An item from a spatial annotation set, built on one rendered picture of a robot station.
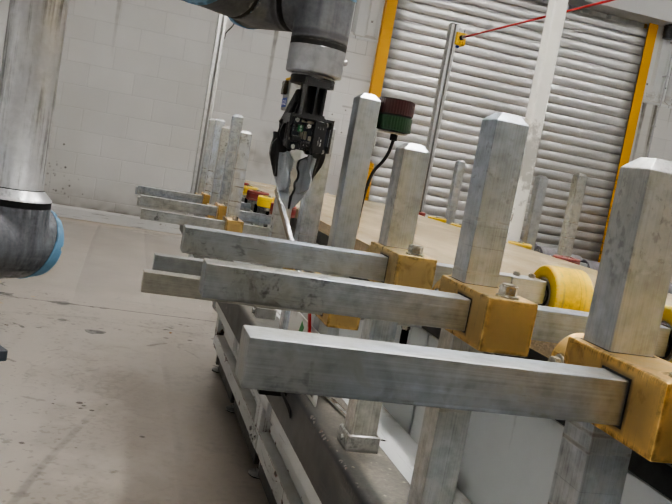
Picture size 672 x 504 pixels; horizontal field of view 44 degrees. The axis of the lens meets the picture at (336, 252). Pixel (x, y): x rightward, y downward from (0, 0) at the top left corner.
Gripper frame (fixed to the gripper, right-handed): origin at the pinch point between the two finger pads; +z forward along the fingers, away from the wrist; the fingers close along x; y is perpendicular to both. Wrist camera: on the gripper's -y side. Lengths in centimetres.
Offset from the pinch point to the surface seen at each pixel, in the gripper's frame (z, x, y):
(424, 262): 2.0, 8.9, 41.8
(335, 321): 15.5, 6.7, 16.8
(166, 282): 13.7, -18.3, 13.4
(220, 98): -49, 63, -756
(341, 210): -0.4, 6.5, 9.5
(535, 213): -2, 116, -133
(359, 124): -13.9, 6.9, 9.5
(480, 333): 5, 6, 67
